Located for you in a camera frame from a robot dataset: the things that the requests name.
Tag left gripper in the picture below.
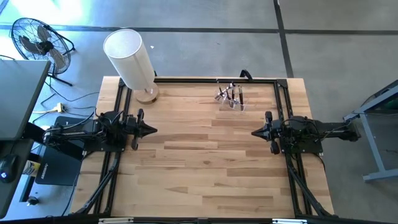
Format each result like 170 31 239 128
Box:
125 108 159 151

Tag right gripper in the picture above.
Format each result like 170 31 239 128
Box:
251 110 283 156

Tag clear acrylic brush holder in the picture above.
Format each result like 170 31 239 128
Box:
213 89 249 113

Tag white shade wooden base lamp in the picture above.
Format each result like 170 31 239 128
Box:
103 28 160 105

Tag pale yellow power strip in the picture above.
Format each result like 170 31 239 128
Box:
50 102 66 114

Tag black computer case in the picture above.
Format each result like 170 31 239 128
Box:
34 116 94 187

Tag black desk leg beam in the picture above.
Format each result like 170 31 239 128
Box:
21 121 85 161

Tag yellow and white box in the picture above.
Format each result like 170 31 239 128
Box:
22 159 42 179

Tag grey desk top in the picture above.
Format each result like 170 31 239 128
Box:
0 58 52 141

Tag black floor fan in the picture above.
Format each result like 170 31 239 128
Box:
10 17 76 87

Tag black caster wheel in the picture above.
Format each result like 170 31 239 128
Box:
25 195 40 207

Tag black computer mouse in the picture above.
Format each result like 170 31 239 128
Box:
0 154 19 184

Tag dark desk surface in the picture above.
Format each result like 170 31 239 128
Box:
0 138 34 219

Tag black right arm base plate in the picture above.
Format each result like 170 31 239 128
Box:
279 124 324 156

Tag black aluminium extrusion frame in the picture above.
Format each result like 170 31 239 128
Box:
70 77 336 218

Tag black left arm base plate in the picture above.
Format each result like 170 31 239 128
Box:
82 126 129 153

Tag black clamp handle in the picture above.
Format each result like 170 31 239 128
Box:
239 68 254 82

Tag black floor cable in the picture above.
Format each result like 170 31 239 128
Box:
43 76 101 103

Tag silver metal bracket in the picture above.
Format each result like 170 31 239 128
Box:
98 217 135 224
272 218 308 224

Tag grey metal table frame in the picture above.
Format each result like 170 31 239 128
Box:
343 79 398 184

